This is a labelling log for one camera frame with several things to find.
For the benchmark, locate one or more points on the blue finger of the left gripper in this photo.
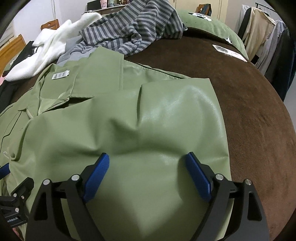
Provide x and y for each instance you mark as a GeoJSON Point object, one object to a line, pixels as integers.
{"type": "Point", "coordinates": [4, 170]}

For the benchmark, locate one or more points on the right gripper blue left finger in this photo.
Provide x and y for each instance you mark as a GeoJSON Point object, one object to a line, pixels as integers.
{"type": "Point", "coordinates": [47, 220]}

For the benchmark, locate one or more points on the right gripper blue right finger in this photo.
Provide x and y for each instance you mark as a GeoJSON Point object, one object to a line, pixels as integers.
{"type": "Point", "coordinates": [247, 218]}

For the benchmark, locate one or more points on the green leather jacket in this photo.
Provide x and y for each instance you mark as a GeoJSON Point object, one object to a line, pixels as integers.
{"type": "Point", "coordinates": [145, 119]}

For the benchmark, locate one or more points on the clothes rack with garments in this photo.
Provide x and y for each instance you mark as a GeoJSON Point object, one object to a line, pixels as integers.
{"type": "Point", "coordinates": [270, 47]}

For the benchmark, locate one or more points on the chair with clothes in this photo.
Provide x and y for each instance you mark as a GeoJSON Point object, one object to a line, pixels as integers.
{"type": "Point", "coordinates": [204, 9]}

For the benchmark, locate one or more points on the black garment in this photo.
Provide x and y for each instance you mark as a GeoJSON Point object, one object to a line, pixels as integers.
{"type": "Point", "coordinates": [16, 75]}

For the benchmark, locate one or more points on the wooden headboard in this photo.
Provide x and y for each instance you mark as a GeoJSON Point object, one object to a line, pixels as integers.
{"type": "Point", "coordinates": [10, 50]}

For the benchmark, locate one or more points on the white fleece garment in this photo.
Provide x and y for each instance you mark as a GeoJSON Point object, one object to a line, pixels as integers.
{"type": "Point", "coordinates": [51, 44]}

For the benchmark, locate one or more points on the wooden chair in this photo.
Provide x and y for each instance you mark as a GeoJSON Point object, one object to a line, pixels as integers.
{"type": "Point", "coordinates": [53, 25]}

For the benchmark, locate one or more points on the white card on bed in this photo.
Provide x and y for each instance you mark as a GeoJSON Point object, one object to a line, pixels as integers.
{"type": "Point", "coordinates": [228, 52]}

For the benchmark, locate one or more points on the grey striped sweater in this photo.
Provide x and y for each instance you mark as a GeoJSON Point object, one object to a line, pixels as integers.
{"type": "Point", "coordinates": [128, 31]}

